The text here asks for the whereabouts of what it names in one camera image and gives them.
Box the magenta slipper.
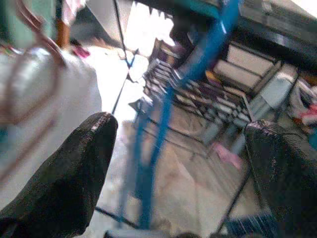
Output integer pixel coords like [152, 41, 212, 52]
[71, 45, 90, 58]

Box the brown wire hanger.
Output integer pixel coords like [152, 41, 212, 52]
[0, 0, 66, 179]

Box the blue plastic hanger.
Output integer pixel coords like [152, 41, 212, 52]
[118, 0, 242, 230]

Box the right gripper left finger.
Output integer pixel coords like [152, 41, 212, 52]
[0, 111, 119, 238]

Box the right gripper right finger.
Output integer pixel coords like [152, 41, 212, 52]
[244, 119, 317, 238]

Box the brown wooden post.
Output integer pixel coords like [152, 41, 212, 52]
[55, 18, 70, 48]

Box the black metal drying rack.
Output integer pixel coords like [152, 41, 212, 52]
[94, 0, 317, 238]

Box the white garment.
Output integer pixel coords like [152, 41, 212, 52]
[0, 47, 104, 185]

